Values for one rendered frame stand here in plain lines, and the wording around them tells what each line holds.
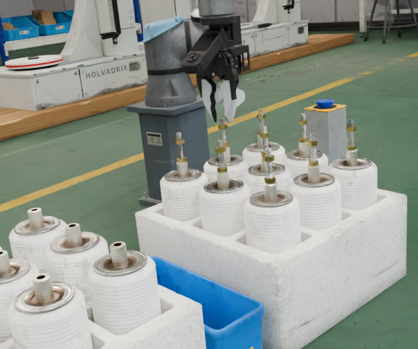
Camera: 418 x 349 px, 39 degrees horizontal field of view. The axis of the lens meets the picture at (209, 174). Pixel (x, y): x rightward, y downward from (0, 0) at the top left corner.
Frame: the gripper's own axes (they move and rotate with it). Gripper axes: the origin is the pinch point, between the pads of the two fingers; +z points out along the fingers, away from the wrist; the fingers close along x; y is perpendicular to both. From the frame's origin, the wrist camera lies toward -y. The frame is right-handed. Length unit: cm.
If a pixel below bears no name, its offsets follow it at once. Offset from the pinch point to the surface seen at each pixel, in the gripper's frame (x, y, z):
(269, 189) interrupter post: -22.1, -15.9, 7.4
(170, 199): 1.4, -15.9, 13.0
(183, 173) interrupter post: 0.8, -11.8, 8.8
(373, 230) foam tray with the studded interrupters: -32.2, 2.8, 20.3
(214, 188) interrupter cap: -9.3, -15.1, 9.4
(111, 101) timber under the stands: 171, 121, 30
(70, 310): -19, -57, 10
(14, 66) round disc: 200, 85, 5
